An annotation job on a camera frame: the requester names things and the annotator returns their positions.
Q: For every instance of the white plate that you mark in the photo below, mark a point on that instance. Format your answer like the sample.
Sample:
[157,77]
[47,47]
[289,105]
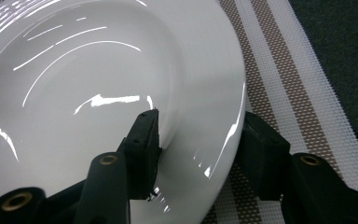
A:
[90,93]

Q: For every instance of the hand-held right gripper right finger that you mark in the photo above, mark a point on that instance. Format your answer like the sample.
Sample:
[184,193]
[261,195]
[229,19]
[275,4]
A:
[264,155]

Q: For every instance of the striped placemat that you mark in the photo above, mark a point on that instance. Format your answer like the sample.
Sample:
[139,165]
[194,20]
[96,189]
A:
[292,77]

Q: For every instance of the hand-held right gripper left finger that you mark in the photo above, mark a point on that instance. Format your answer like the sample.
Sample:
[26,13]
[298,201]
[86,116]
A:
[143,155]

